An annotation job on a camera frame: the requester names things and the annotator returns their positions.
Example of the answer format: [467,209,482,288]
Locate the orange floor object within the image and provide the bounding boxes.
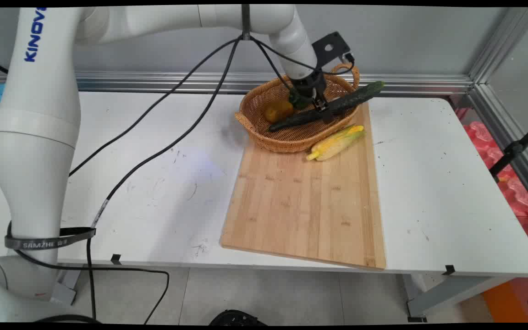
[481,281,528,324]

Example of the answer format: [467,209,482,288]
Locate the woven wicker basket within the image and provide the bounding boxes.
[235,63,361,153]

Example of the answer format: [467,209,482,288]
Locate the round black object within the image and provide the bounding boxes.
[209,310,267,326]

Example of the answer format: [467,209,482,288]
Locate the long aluminium frame rail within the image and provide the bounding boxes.
[0,70,474,96]

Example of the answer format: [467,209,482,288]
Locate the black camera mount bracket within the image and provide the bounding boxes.
[311,31,355,70]

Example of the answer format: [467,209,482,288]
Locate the dark green cucumber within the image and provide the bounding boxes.
[269,81,386,132]

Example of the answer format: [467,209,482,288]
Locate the black cable with white label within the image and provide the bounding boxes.
[86,37,295,321]

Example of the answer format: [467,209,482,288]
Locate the grey SAMZHE velcro strap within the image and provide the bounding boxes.
[4,227,97,251]

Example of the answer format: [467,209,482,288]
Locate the bamboo cutting board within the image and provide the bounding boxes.
[220,102,387,271]

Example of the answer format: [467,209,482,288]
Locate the short aluminium frame rail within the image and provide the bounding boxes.
[468,84,528,214]

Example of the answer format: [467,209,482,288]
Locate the red bubble wrap sheet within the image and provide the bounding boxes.
[456,108,528,266]

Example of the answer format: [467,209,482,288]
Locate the grey metal table leg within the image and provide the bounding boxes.
[401,274,517,322]

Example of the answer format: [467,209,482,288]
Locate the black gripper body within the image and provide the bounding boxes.
[289,70,328,99]

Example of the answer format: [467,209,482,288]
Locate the black tripod stand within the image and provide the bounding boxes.
[489,118,528,183]

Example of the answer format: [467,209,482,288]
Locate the upright aluminium frame post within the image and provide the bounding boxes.
[468,7,528,85]

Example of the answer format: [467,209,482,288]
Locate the corn cob with husk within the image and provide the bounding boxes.
[306,125,366,162]

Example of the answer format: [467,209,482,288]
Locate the yellow bell pepper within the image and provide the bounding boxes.
[264,99,295,123]

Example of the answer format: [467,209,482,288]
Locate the grey robot base bracket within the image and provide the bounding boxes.
[50,269,82,306]

